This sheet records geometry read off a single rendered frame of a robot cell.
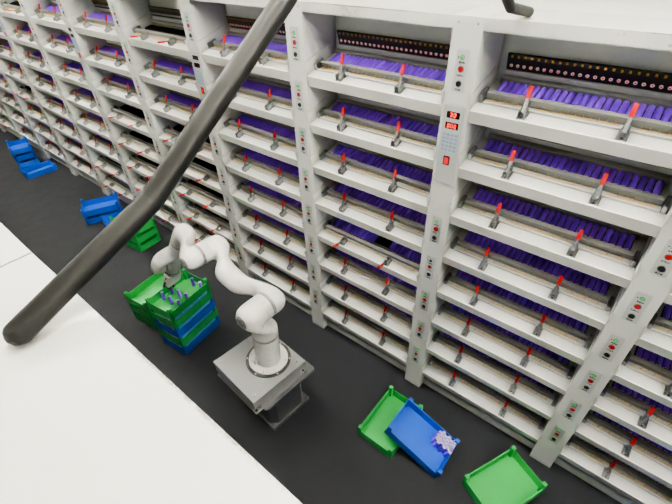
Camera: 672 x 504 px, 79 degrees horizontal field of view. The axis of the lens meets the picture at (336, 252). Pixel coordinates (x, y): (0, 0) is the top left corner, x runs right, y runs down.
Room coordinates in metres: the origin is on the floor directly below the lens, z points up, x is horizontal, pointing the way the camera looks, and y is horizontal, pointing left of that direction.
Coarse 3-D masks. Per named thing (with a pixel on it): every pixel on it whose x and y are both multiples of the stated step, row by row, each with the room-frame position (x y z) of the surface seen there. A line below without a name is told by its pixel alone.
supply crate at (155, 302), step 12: (192, 276) 1.88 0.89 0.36; (180, 288) 1.81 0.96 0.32; (192, 288) 1.81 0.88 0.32; (204, 288) 1.78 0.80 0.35; (156, 300) 1.71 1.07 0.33; (168, 300) 1.71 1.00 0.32; (180, 300) 1.71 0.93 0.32; (192, 300) 1.69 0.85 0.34; (168, 312) 1.56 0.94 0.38; (180, 312) 1.61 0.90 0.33
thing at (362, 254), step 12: (324, 228) 1.76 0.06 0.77; (324, 240) 1.71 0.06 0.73; (336, 240) 1.67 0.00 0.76; (348, 240) 1.66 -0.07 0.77; (348, 252) 1.61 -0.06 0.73; (360, 252) 1.57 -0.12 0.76; (372, 264) 1.51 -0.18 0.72; (396, 264) 1.46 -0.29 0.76; (396, 276) 1.43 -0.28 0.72; (408, 276) 1.38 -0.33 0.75
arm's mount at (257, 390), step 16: (240, 352) 1.27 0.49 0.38; (288, 352) 1.27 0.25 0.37; (224, 368) 1.18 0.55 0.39; (240, 368) 1.18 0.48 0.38; (288, 368) 1.18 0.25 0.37; (240, 384) 1.09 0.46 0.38; (256, 384) 1.09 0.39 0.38; (272, 384) 1.09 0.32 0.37; (288, 384) 1.14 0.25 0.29; (256, 400) 1.01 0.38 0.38; (272, 400) 1.06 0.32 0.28
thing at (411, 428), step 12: (408, 408) 1.11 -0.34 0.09; (396, 420) 1.04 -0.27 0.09; (408, 420) 1.05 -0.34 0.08; (420, 420) 1.06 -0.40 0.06; (432, 420) 1.04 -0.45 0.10; (396, 432) 0.99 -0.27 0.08; (408, 432) 0.99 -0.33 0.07; (420, 432) 1.00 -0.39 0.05; (432, 432) 1.00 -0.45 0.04; (408, 444) 0.94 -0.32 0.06; (420, 444) 0.94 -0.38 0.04; (456, 444) 0.93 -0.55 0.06; (420, 456) 0.89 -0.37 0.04; (432, 456) 0.90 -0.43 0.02; (432, 468) 0.84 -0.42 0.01
